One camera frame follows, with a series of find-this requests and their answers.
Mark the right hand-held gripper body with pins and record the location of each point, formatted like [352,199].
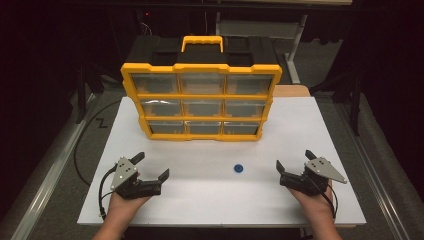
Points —
[310,181]

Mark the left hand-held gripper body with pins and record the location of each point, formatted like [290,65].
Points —
[131,186]

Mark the small blue round cap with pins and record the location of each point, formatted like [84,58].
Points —
[238,168]

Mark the clear plastic organizer drawer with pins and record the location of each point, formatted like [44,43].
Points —
[250,85]

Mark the yellow black organizer cabinet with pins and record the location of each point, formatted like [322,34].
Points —
[200,68]

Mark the person's left hand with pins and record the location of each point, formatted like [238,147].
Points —
[121,206]

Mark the person's right hand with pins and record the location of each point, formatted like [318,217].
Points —
[316,206]

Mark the black stand leg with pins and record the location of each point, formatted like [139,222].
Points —
[356,110]
[81,100]

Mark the grey metal stand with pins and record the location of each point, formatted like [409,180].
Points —
[292,71]

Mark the grid of clear drawers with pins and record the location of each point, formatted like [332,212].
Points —
[201,83]

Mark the aluminium floor rail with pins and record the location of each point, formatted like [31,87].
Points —
[50,180]
[374,173]

